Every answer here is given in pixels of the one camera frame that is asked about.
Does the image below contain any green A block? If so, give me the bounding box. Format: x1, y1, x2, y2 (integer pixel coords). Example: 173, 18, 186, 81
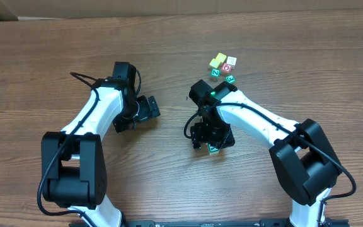
207, 143, 220, 155

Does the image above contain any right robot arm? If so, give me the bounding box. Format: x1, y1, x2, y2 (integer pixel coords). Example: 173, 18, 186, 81
184, 80, 342, 226

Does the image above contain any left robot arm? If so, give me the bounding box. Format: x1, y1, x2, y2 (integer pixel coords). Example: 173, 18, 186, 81
37, 62, 160, 226

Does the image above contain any green E block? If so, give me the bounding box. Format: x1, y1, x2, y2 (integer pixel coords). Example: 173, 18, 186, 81
225, 74, 236, 84

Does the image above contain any green Z block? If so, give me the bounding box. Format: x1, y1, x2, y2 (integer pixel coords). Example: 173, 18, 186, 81
210, 69, 221, 78

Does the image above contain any red letter block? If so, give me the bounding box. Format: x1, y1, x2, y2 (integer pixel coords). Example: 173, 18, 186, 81
220, 63, 232, 76

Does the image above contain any yellow block front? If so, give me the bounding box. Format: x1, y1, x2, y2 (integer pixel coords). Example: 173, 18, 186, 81
209, 59, 222, 70

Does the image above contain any yellow block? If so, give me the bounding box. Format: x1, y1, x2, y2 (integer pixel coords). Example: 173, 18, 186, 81
216, 52, 227, 64
209, 59, 222, 70

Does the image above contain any white block with letters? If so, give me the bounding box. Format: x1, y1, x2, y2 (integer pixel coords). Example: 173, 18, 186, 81
226, 56, 237, 70

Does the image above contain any yellow block rear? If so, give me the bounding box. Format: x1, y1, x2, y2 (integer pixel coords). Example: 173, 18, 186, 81
216, 52, 227, 64

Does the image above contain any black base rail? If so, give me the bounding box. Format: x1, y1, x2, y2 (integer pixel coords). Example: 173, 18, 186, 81
68, 218, 350, 227

